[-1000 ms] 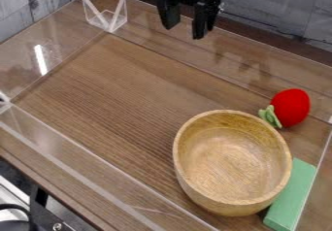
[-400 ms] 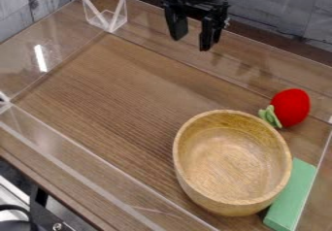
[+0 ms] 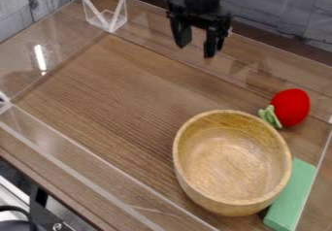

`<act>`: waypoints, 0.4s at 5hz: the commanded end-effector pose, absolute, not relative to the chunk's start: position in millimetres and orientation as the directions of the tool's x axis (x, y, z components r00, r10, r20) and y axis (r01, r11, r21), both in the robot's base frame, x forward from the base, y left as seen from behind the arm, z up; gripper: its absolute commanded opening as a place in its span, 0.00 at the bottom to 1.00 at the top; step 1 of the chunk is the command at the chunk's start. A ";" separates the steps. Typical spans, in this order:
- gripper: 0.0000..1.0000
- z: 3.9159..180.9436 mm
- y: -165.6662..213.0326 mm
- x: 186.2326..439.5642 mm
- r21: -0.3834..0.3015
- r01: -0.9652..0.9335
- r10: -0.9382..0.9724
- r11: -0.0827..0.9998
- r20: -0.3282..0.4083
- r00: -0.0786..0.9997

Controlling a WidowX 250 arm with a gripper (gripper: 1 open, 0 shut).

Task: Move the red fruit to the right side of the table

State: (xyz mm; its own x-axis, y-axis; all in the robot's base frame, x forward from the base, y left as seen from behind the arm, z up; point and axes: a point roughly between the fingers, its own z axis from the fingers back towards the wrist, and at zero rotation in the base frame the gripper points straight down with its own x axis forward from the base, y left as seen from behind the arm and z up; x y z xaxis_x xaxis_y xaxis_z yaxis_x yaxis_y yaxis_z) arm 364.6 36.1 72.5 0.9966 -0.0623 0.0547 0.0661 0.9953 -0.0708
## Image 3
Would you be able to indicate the black metal table leg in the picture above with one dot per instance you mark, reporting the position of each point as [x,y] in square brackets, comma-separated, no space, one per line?
[50,214]

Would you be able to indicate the clear acrylic front wall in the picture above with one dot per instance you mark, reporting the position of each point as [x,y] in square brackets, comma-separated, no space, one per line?
[108,197]

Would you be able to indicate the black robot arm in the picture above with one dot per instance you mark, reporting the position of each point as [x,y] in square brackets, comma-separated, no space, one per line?
[203,5]

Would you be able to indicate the red felt fruit green leaf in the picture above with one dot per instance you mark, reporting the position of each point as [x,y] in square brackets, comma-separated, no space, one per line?
[289,109]

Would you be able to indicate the clear acrylic corner bracket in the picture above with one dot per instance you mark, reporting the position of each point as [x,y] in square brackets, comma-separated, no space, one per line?
[106,20]

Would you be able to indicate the green rectangular block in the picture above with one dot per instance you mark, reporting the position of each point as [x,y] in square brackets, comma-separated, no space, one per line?
[287,207]

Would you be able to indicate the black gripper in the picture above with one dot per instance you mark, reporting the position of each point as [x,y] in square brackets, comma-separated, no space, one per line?
[184,17]

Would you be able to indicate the wooden bowl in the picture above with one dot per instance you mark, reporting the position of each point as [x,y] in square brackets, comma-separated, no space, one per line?
[232,162]

